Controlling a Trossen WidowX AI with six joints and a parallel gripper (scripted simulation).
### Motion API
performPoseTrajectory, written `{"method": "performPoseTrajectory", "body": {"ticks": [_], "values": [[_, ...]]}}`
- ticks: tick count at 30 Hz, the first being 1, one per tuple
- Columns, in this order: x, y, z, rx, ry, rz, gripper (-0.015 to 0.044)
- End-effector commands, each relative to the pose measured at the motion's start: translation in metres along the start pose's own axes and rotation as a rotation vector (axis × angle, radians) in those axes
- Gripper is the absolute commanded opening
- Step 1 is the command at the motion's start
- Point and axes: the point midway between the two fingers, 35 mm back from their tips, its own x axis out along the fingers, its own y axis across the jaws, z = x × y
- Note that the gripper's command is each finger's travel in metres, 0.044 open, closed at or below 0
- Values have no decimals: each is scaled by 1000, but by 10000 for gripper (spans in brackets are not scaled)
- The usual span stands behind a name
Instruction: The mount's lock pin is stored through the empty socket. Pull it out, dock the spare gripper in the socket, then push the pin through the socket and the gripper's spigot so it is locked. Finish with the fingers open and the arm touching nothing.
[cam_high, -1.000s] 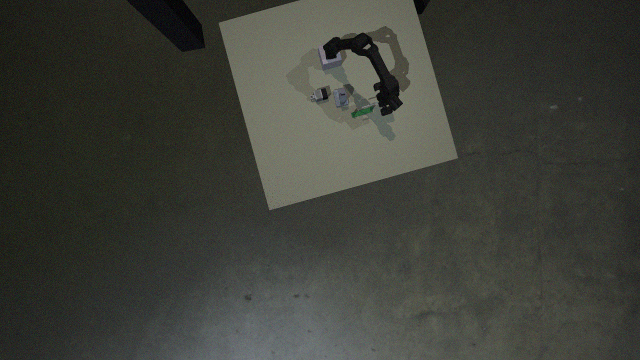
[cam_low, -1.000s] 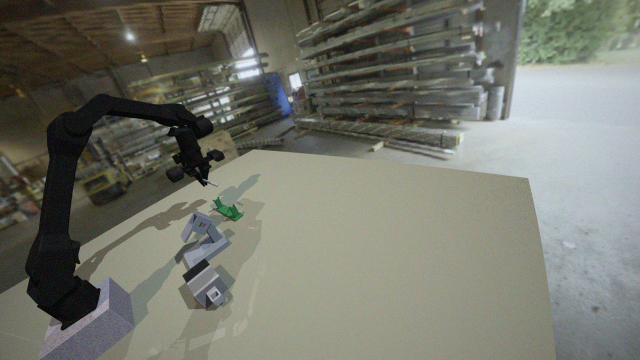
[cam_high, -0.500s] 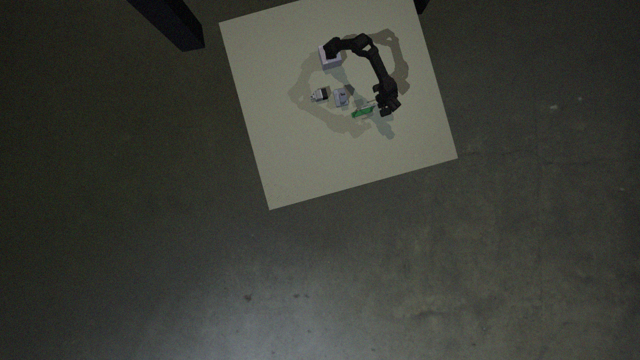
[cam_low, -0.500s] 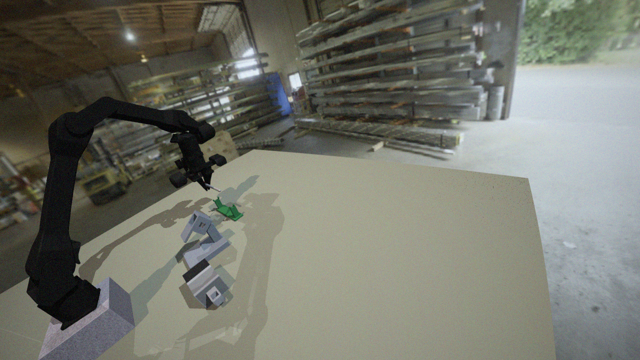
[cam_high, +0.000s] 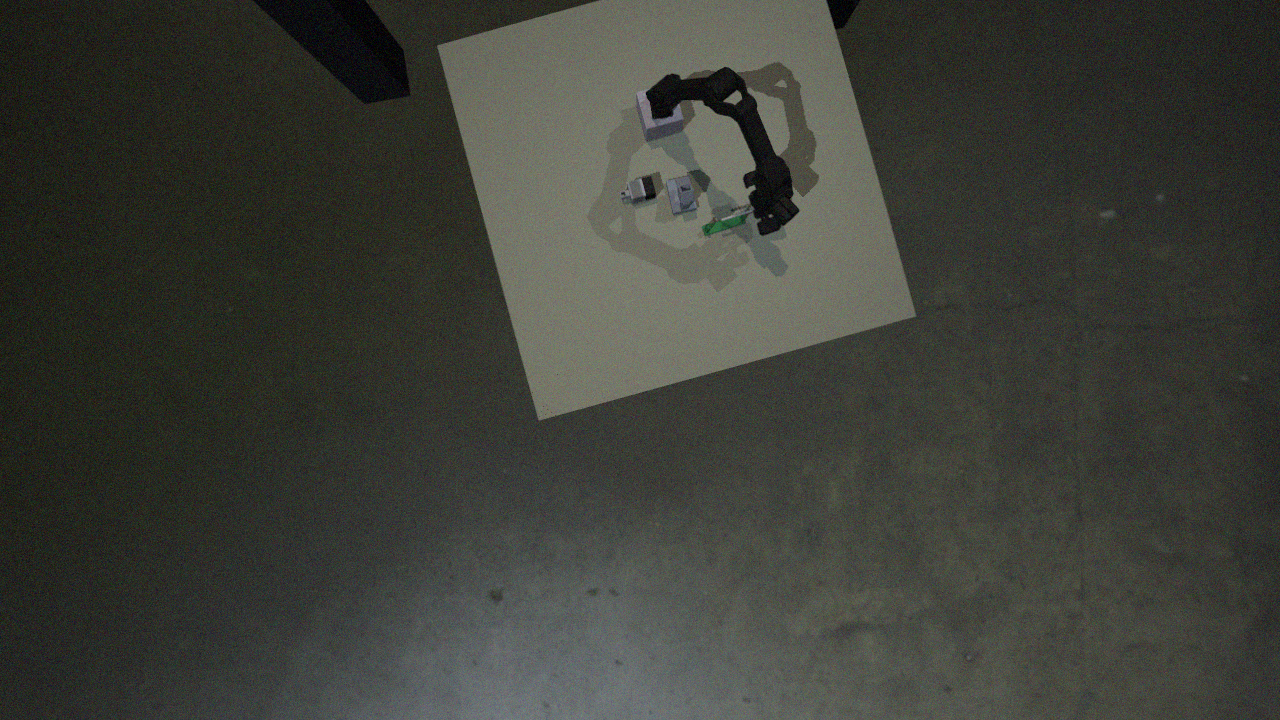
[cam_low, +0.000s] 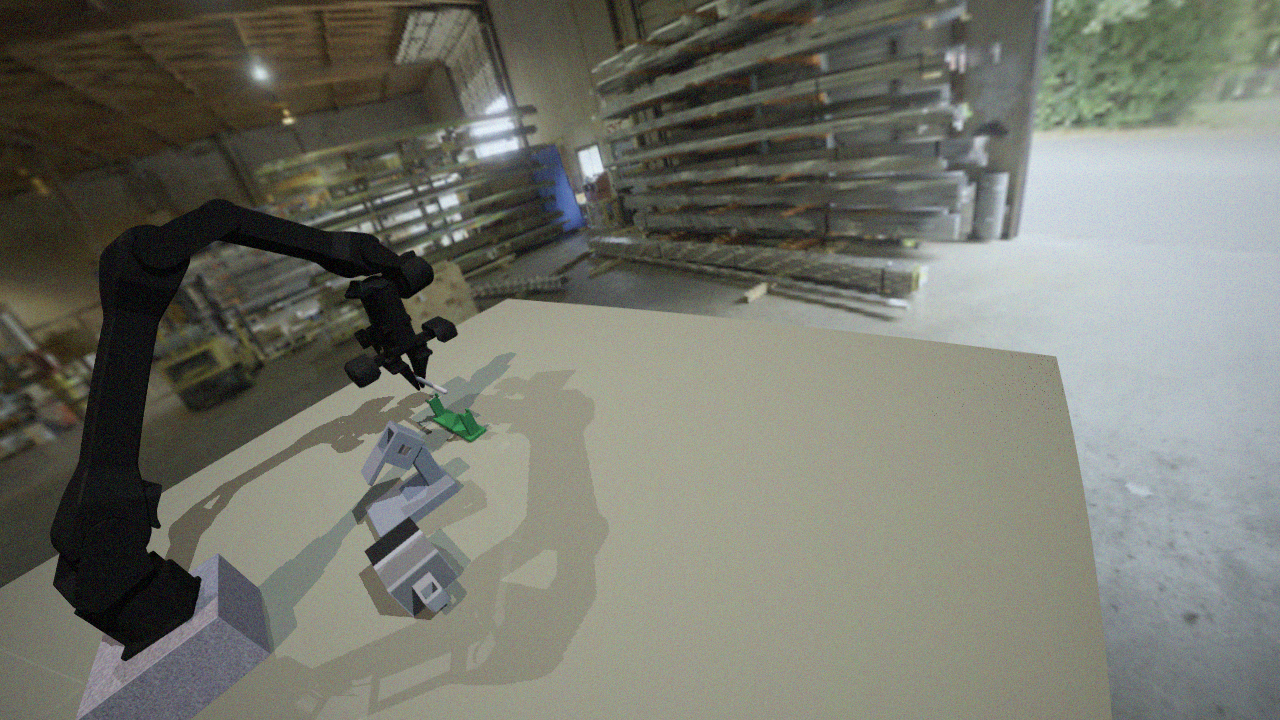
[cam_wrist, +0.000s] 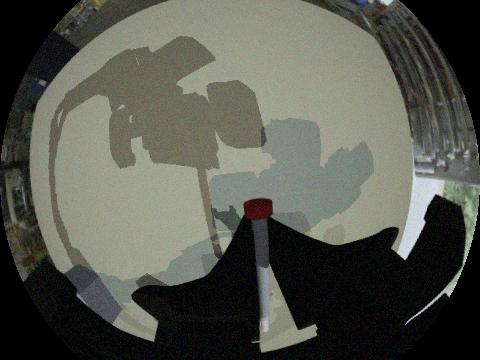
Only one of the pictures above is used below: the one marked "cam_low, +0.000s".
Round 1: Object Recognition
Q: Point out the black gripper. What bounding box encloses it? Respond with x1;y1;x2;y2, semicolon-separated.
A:
344;309;457;389

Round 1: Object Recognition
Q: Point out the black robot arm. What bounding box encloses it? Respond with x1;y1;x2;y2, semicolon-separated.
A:
50;199;434;661

